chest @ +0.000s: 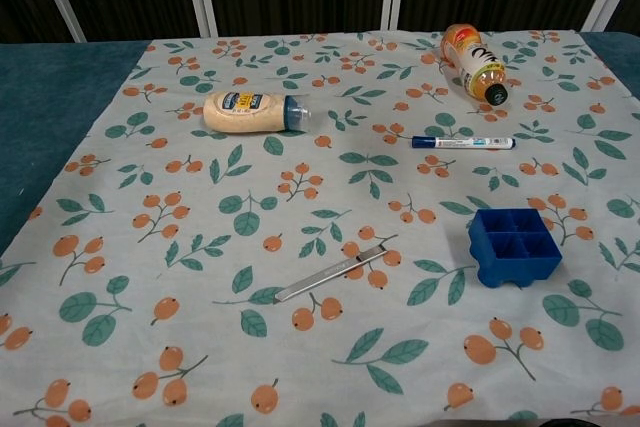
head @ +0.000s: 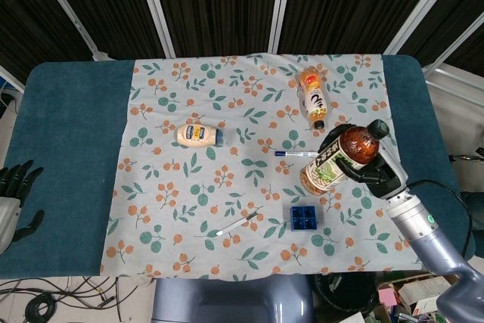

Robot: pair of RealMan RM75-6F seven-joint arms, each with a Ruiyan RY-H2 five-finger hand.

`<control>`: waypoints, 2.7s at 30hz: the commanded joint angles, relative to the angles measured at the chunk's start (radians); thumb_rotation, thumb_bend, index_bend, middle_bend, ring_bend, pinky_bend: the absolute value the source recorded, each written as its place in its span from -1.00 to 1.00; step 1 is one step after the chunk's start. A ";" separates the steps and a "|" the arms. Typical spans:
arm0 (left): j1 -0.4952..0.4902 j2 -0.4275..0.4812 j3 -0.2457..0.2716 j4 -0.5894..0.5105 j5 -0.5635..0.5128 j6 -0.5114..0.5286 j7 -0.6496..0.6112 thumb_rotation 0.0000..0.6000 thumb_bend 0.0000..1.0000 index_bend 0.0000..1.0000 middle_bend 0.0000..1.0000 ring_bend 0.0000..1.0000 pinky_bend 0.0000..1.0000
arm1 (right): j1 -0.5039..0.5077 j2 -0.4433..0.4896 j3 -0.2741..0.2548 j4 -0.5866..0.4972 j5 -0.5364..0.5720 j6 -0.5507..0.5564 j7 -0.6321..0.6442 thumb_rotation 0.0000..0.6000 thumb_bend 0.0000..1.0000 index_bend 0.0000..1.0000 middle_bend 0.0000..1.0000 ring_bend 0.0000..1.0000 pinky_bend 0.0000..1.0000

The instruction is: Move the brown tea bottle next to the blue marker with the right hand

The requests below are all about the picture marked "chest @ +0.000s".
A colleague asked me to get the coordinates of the blue white marker pen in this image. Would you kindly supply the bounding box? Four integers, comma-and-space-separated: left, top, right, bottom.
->
410, 134, 519, 151

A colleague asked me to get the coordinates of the mayonnaise squeeze bottle blue cap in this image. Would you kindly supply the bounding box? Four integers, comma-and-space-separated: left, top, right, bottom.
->
201, 90, 314, 135

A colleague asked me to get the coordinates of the blue ice cube tray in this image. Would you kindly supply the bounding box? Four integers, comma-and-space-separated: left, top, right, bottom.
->
467, 207, 564, 290

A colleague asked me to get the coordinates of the orange juice bottle white label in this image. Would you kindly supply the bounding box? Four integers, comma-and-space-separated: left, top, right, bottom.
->
440, 23, 510, 109

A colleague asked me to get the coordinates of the floral print tablecloth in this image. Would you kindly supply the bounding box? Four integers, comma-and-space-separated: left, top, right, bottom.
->
0, 28, 640, 427

